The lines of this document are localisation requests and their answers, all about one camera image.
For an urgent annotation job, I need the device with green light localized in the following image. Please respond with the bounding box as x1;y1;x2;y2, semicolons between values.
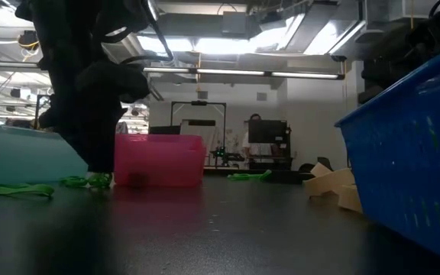
209;146;246;163

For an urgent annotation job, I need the red plastic basket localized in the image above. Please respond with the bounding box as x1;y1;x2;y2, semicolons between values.
113;133;208;188

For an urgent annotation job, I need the blue plastic basket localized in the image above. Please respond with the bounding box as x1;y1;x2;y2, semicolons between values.
334;48;440;264

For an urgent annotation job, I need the long thin green rubber band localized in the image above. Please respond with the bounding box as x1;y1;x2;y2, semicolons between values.
0;183;56;199

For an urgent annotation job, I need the black camera stand frame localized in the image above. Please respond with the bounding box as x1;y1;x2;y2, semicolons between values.
170;100;228;169

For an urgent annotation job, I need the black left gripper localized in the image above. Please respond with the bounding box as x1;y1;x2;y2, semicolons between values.
38;62;151;173

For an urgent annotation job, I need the white ceiling vent box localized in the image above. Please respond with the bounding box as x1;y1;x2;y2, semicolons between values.
388;0;435;22

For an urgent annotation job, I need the teal plastic basket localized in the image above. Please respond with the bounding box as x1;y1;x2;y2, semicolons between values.
0;121;89;188

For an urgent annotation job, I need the black monitor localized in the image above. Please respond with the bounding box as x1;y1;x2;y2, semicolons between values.
247;119;289;145

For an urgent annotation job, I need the ceiling cord reel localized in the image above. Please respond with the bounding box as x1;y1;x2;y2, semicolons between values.
18;30;40;51

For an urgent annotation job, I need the white sheet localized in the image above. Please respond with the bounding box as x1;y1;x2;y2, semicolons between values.
180;118;219;154

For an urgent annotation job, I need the person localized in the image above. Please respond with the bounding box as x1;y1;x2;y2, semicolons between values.
241;112;288;158

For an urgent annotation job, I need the black desk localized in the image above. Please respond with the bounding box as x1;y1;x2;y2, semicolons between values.
244;154;294;171

